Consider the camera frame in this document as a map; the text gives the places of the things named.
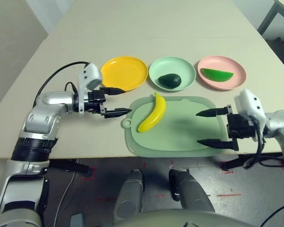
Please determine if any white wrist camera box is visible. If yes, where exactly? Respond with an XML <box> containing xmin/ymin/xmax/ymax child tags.
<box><xmin>234</xmin><ymin>87</ymin><xmax>267</xmax><ymax>129</ymax></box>
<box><xmin>76</xmin><ymin>62</ymin><xmax>103</xmax><ymax>118</ymax></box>

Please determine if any grey robot left leg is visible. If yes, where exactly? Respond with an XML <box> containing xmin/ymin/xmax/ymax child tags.
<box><xmin>113</xmin><ymin>168</ymin><xmax>145</xmax><ymax>226</ymax></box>

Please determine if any long black trailing cable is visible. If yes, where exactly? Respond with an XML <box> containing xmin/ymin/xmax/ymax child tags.
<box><xmin>260</xmin><ymin>200</ymin><xmax>284</xmax><ymax>227</ymax></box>

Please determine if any pink plastic plate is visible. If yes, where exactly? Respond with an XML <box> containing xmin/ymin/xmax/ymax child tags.
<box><xmin>197</xmin><ymin>55</ymin><xmax>248</xmax><ymax>92</ymax></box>

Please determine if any yellow toy banana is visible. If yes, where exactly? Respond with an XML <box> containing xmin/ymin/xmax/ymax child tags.
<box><xmin>137</xmin><ymin>92</ymin><xmax>168</xmax><ymax>133</ymax></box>

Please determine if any mint green plastic plate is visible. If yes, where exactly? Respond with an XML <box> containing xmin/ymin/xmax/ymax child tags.
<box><xmin>148</xmin><ymin>56</ymin><xmax>197</xmax><ymax>92</ymax></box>

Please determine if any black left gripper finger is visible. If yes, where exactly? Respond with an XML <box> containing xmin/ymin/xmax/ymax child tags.
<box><xmin>99</xmin><ymin>87</ymin><xmax>127</xmax><ymax>96</ymax></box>
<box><xmin>104</xmin><ymin>107</ymin><xmax>133</xmax><ymax>119</ymax></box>

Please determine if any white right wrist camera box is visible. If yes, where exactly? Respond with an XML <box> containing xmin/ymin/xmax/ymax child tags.
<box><xmin>234</xmin><ymin>87</ymin><xmax>267</xmax><ymax>129</ymax></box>

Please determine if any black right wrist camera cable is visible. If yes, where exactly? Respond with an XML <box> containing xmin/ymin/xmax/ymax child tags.
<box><xmin>242</xmin><ymin>122</ymin><xmax>284</xmax><ymax>169</ymax></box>

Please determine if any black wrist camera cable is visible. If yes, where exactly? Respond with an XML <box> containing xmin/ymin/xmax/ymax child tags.
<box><xmin>35</xmin><ymin>61</ymin><xmax>91</xmax><ymax>105</ymax></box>
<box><xmin>242</xmin><ymin>122</ymin><xmax>284</xmax><ymax>169</ymax></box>

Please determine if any light green cutting board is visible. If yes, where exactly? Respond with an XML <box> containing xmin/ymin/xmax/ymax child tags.
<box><xmin>120</xmin><ymin>95</ymin><xmax>231</xmax><ymax>158</ymax></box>

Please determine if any pale grey robot torso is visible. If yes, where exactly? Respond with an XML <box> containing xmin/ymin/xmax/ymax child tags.
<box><xmin>37</xmin><ymin>207</ymin><xmax>275</xmax><ymax>227</ymax></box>

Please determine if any small grey box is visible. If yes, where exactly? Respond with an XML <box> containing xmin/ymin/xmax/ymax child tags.
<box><xmin>69</xmin><ymin>212</ymin><xmax>86</xmax><ymax>227</ymax></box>

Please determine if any toy watermelon slice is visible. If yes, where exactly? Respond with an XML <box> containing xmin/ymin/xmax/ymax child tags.
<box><xmin>200</xmin><ymin>68</ymin><xmax>235</xmax><ymax>83</ymax></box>

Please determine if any grey robot right leg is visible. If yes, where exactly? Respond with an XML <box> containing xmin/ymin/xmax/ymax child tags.
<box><xmin>168</xmin><ymin>168</ymin><xmax>215</xmax><ymax>214</ymax></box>

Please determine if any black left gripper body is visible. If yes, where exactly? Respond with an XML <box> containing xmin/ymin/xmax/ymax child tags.
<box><xmin>87</xmin><ymin>89</ymin><xmax>108</xmax><ymax>115</ymax></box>

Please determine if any dark green toy avocado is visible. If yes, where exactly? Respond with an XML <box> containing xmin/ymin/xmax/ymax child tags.
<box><xmin>158</xmin><ymin>73</ymin><xmax>182</xmax><ymax>89</ymax></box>

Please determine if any side table with black frame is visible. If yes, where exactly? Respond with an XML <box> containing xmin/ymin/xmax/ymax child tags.
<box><xmin>257</xmin><ymin>0</ymin><xmax>284</xmax><ymax>34</ymax></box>

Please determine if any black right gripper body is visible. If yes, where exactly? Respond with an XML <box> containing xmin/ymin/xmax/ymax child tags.
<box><xmin>226</xmin><ymin>113</ymin><xmax>257</xmax><ymax>140</ymax></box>

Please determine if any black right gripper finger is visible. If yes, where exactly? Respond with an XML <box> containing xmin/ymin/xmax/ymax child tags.
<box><xmin>195</xmin><ymin>105</ymin><xmax>233</xmax><ymax>118</ymax></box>
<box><xmin>196</xmin><ymin>138</ymin><xmax>240</xmax><ymax>152</ymax></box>

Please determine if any dark rough floor mat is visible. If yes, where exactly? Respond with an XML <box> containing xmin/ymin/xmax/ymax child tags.
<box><xmin>262</xmin><ymin>37</ymin><xmax>284</xmax><ymax>70</ymax></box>

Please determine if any black left wrist camera cable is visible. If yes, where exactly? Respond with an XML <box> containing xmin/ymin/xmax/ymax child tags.
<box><xmin>35</xmin><ymin>61</ymin><xmax>91</xmax><ymax>105</ymax></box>

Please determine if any thin white cable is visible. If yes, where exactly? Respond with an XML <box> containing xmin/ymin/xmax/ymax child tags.
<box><xmin>48</xmin><ymin>160</ymin><xmax>78</xmax><ymax>227</ymax></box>

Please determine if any grey robot leg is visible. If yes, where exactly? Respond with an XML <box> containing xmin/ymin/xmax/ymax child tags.
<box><xmin>113</xmin><ymin>168</ymin><xmax>145</xmax><ymax>226</ymax></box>
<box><xmin>168</xmin><ymin>168</ymin><xmax>215</xmax><ymax>214</ymax></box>

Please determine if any yellow plastic plate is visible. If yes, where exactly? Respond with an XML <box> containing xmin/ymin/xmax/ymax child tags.
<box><xmin>100</xmin><ymin>55</ymin><xmax>149</xmax><ymax>93</ymax></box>

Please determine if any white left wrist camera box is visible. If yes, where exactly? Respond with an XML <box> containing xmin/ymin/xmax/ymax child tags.
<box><xmin>76</xmin><ymin>62</ymin><xmax>103</xmax><ymax>118</ymax></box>

